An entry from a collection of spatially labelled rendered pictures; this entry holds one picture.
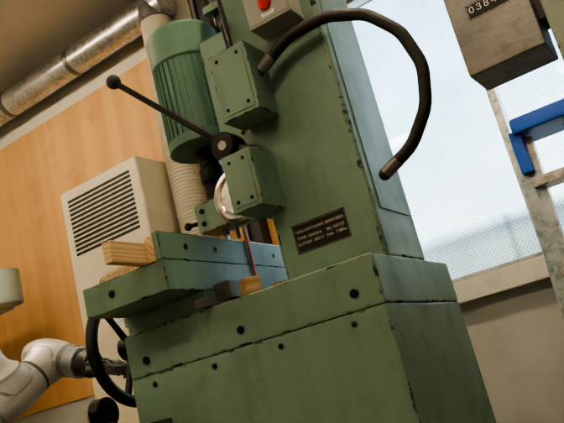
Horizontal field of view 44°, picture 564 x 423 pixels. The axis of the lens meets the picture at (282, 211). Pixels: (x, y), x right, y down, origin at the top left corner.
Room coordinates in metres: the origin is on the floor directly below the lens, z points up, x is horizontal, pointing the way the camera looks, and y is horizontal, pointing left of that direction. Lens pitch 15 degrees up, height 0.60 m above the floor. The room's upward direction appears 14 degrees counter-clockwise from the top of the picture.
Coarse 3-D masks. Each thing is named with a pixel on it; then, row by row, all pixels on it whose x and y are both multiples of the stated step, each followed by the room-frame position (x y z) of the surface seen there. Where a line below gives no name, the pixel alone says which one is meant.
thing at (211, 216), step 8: (200, 208) 1.55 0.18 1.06; (208, 208) 1.54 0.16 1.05; (200, 216) 1.55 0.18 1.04; (208, 216) 1.54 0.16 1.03; (216, 216) 1.53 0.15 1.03; (200, 224) 1.56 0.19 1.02; (208, 224) 1.55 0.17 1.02; (216, 224) 1.54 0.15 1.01; (224, 224) 1.53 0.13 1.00; (232, 224) 1.54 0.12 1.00; (240, 224) 1.56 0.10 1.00; (200, 232) 1.56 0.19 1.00; (208, 232) 1.56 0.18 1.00; (216, 232) 1.58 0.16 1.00; (224, 232) 1.56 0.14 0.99
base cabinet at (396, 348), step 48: (288, 336) 1.27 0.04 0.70; (336, 336) 1.23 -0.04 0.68; (384, 336) 1.19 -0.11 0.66; (432, 336) 1.35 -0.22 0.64; (144, 384) 1.43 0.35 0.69; (192, 384) 1.38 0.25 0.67; (240, 384) 1.33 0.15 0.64; (288, 384) 1.28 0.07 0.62; (336, 384) 1.24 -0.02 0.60; (384, 384) 1.20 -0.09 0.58; (432, 384) 1.28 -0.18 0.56; (480, 384) 1.55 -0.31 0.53
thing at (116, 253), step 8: (104, 248) 1.21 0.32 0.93; (112, 248) 1.21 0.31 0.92; (120, 248) 1.22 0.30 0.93; (128, 248) 1.24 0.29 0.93; (136, 248) 1.26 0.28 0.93; (144, 248) 1.28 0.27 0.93; (104, 256) 1.21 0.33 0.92; (112, 256) 1.20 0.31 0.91; (120, 256) 1.22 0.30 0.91; (128, 256) 1.24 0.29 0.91; (136, 256) 1.26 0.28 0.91; (144, 256) 1.28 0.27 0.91; (112, 264) 1.23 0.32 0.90; (120, 264) 1.24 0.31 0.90; (128, 264) 1.26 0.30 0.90; (136, 264) 1.27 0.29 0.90; (144, 264) 1.29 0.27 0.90
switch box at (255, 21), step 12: (252, 0) 1.28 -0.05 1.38; (276, 0) 1.26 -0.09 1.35; (288, 0) 1.25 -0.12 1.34; (252, 12) 1.28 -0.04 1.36; (276, 12) 1.26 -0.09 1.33; (288, 12) 1.26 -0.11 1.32; (300, 12) 1.29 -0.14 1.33; (252, 24) 1.29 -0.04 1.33; (264, 24) 1.28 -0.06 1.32; (276, 24) 1.29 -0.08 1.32; (288, 24) 1.31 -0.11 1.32; (264, 36) 1.33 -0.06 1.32
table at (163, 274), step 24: (168, 264) 1.28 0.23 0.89; (192, 264) 1.35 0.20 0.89; (216, 264) 1.42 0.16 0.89; (240, 264) 1.51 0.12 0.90; (96, 288) 1.35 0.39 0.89; (120, 288) 1.32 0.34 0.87; (144, 288) 1.29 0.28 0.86; (168, 288) 1.27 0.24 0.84; (192, 288) 1.34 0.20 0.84; (264, 288) 1.58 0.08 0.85; (96, 312) 1.35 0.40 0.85; (120, 312) 1.38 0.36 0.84
